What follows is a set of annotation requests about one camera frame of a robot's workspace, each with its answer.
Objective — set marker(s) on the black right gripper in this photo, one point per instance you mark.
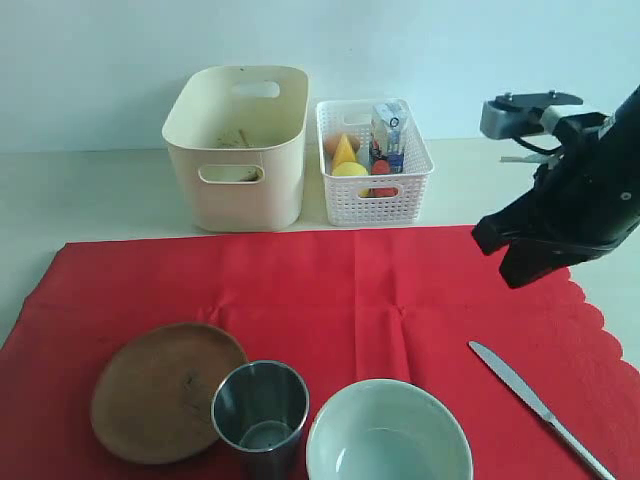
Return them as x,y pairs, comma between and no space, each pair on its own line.
577,210

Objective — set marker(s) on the steel table knife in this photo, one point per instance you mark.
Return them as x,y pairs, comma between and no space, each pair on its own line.
509,377

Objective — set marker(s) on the orange carrot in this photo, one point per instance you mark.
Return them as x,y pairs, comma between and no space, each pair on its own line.
380,167

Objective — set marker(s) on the small milk carton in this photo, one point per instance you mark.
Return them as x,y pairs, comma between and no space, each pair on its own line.
388,134

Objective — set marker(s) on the yellow lemon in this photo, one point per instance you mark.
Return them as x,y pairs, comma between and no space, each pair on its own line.
349,169

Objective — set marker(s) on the yellow cheese wedge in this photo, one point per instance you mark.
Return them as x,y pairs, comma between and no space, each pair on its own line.
344,152

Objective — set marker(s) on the brown egg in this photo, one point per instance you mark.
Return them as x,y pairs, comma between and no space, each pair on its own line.
331,142

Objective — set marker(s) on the stainless steel cup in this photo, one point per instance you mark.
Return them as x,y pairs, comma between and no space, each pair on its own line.
260,410

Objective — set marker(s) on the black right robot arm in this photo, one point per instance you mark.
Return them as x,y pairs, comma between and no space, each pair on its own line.
631,102

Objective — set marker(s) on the white perforated plastic basket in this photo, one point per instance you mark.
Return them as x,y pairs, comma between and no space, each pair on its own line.
349,200

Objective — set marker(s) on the red table cloth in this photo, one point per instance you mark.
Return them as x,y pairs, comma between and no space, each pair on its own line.
338,306

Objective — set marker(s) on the pale green ceramic bowl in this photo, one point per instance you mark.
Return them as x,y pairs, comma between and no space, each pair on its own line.
386,429

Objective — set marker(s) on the cream plastic bin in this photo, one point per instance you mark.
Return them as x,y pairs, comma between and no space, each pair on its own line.
270,103

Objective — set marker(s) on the brown wooden plate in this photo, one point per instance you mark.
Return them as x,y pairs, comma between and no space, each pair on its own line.
152,402

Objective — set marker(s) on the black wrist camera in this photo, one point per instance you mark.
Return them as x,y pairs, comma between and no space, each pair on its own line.
510,115

